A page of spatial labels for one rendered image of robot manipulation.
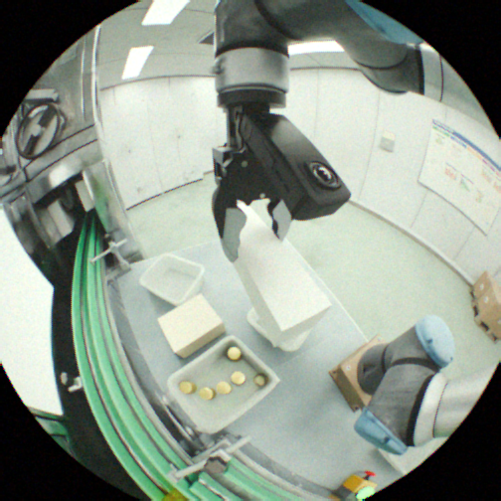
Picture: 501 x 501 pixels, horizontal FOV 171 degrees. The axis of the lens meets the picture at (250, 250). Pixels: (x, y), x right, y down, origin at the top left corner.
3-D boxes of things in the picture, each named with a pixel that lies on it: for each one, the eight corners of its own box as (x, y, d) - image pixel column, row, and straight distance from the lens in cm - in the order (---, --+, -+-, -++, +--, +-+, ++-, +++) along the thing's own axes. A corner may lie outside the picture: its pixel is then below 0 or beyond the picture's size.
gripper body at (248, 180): (261, 179, 27) (262, 102, 26) (293, 202, 20) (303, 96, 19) (213, 187, 25) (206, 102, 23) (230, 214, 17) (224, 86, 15)
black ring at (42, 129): (26, 169, 88) (17, 122, 94) (67, 141, 81) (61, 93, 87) (21, 171, 84) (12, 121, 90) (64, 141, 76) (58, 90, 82)
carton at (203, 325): (167, 328, 60) (157, 318, 54) (206, 304, 59) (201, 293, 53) (184, 358, 55) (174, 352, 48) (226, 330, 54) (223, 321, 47)
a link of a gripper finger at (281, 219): (276, 225, 30) (266, 179, 25) (295, 245, 27) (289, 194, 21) (261, 233, 30) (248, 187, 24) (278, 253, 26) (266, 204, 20)
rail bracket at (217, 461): (181, 459, 44) (151, 480, 34) (245, 422, 38) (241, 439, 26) (191, 469, 44) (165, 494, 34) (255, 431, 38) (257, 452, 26)
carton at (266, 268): (247, 227, 36) (246, 202, 33) (314, 326, 23) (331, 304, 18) (219, 234, 35) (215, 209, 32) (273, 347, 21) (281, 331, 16)
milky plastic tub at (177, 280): (170, 265, 78) (163, 250, 73) (212, 281, 66) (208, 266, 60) (146, 294, 73) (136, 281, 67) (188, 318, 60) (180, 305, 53)
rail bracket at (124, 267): (112, 286, 80) (83, 247, 69) (143, 267, 76) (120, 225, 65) (114, 294, 76) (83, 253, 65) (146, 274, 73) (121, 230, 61)
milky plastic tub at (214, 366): (176, 383, 54) (162, 380, 46) (235, 340, 52) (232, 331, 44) (215, 429, 53) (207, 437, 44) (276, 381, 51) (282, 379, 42)
